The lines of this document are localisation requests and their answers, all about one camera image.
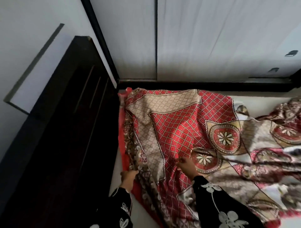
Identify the red patterned bedsheet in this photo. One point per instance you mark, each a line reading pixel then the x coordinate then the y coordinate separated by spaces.
pixel 178 131

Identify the black floral blouse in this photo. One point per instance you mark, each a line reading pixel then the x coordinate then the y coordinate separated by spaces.
pixel 223 211

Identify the person's right hand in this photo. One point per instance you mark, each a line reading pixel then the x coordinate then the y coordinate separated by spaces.
pixel 188 168

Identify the white board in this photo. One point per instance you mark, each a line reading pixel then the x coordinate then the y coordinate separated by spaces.
pixel 40 77

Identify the white mattress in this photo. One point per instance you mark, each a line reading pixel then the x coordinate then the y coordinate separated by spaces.
pixel 263 105

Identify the person's left hand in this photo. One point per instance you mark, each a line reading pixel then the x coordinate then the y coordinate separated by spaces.
pixel 128 179

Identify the white wardrobe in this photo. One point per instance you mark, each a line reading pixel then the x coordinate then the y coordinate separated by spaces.
pixel 200 40

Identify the dark wooden bed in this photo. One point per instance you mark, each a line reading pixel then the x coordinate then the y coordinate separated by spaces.
pixel 58 152

